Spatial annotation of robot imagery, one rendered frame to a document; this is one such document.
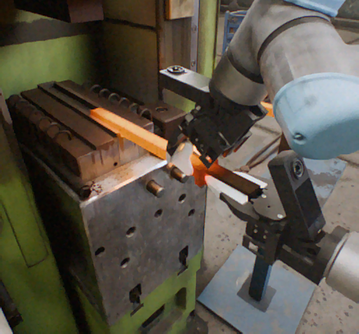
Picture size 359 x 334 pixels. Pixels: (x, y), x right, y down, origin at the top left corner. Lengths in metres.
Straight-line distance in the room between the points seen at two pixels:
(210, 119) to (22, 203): 0.53
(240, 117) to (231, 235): 1.43
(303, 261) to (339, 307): 1.23
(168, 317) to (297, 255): 0.92
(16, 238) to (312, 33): 0.78
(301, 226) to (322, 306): 1.25
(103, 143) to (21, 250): 0.38
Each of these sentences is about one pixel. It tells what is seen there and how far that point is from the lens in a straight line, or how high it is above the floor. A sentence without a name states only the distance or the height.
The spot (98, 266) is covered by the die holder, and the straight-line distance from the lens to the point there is 0.76.
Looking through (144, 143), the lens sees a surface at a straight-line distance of 0.60.
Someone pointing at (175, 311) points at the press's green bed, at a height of 0.16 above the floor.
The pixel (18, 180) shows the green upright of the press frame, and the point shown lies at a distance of 0.78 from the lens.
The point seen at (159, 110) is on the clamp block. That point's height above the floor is 0.98.
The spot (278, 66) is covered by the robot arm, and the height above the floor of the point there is 1.24.
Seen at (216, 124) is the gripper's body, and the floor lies 1.12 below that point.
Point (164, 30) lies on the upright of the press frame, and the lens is 0.87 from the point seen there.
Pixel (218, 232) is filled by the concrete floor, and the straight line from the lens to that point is 1.80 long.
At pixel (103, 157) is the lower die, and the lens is 0.67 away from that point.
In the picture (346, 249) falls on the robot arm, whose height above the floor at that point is 1.03.
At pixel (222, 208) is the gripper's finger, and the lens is 0.49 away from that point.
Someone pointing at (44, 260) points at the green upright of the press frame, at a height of 0.62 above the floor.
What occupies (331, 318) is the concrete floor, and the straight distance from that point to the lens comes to 1.64.
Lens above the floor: 1.32
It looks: 32 degrees down
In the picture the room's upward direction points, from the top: straight up
